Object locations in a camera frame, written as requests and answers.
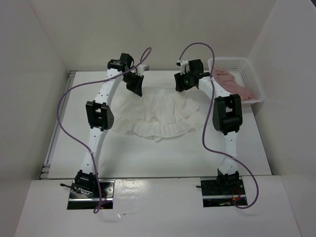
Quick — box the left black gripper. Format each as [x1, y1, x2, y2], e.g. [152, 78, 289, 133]
[121, 72, 144, 96]

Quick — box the white skirt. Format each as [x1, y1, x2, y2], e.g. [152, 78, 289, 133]
[111, 87, 205, 142]

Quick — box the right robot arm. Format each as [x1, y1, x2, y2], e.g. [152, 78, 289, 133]
[174, 59, 243, 194]

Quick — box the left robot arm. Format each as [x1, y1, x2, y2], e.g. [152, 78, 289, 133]
[74, 53, 149, 198]

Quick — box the pink skirt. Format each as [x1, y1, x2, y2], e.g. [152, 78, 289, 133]
[213, 70, 256, 101]

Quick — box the white plastic basket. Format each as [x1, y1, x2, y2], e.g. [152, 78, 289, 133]
[214, 57, 265, 106]

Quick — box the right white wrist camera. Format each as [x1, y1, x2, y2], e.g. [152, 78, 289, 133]
[176, 59, 190, 75]

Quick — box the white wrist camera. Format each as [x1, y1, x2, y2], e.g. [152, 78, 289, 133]
[176, 59, 190, 75]
[135, 64, 150, 76]

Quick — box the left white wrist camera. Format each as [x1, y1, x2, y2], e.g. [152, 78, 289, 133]
[135, 64, 150, 76]

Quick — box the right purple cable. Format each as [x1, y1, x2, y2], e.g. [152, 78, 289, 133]
[178, 42, 259, 209]

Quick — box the purple cable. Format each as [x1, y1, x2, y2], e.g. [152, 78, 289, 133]
[178, 42, 259, 209]
[57, 47, 152, 214]

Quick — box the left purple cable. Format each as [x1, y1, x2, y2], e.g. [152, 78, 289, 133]
[57, 47, 152, 214]

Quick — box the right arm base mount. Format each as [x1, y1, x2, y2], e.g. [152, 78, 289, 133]
[196, 178, 248, 207]

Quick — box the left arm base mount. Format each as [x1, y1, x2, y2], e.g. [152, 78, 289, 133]
[67, 180, 115, 210]

